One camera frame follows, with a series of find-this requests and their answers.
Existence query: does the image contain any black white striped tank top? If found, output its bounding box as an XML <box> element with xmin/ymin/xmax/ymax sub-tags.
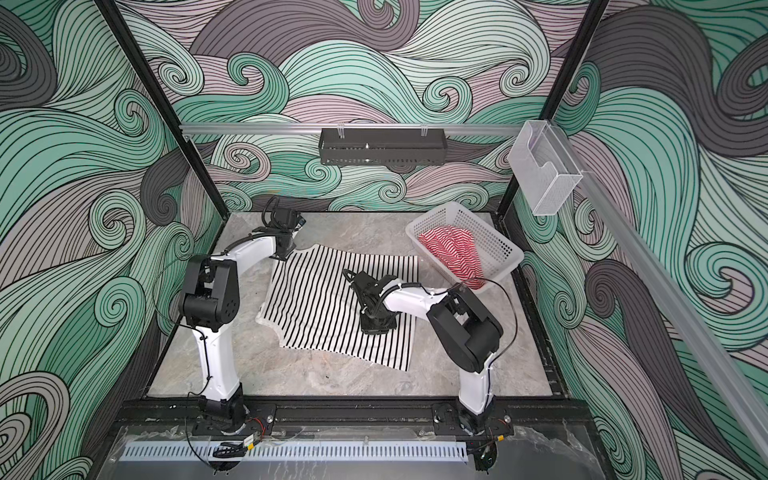
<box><xmin>257</xmin><ymin>244</ymin><xmax>419</xmax><ymax>371</ymax></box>

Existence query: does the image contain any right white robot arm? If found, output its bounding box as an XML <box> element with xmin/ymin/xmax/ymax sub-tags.
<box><xmin>342</xmin><ymin>269</ymin><xmax>504</xmax><ymax>421</ymax></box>

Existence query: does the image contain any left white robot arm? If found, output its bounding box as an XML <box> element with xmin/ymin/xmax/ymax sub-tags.
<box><xmin>179</xmin><ymin>196</ymin><xmax>305</xmax><ymax>434</ymax></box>

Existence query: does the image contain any red white striped tank top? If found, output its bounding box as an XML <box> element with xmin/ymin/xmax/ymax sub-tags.
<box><xmin>417</xmin><ymin>225</ymin><xmax>485</xmax><ymax>290</ymax></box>

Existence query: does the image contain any white plastic laundry basket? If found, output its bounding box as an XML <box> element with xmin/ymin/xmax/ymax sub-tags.
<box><xmin>405</xmin><ymin>202</ymin><xmax>524</xmax><ymax>293</ymax></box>

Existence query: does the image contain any black perforated wall tray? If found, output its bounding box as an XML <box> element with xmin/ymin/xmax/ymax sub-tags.
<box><xmin>318</xmin><ymin>129</ymin><xmax>448</xmax><ymax>169</ymax></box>

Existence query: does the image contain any aluminium wall rail back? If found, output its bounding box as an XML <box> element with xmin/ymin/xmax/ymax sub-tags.
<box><xmin>179</xmin><ymin>122</ymin><xmax>523</xmax><ymax>137</ymax></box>

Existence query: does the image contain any aluminium wall rail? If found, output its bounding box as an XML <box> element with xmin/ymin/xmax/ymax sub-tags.
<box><xmin>549</xmin><ymin>123</ymin><xmax>767</xmax><ymax>460</ymax></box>
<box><xmin>179</xmin><ymin>122</ymin><xmax>523</xmax><ymax>137</ymax></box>

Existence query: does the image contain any white slotted cable duct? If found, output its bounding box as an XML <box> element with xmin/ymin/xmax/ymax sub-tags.
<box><xmin>118</xmin><ymin>440</ymin><xmax>469</xmax><ymax>463</ymax></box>

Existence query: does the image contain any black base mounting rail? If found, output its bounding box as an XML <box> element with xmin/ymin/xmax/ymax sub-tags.
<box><xmin>115</xmin><ymin>396</ymin><xmax>592</xmax><ymax>437</ymax></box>

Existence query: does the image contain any clear plastic wall bin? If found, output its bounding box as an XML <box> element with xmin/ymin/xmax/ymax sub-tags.
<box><xmin>507</xmin><ymin>120</ymin><xmax>583</xmax><ymax>216</ymax></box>

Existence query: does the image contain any aluminium wall rail right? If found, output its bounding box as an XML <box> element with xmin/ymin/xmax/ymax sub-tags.
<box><xmin>549</xmin><ymin>123</ymin><xmax>767</xmax><ymax>460</ymax></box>

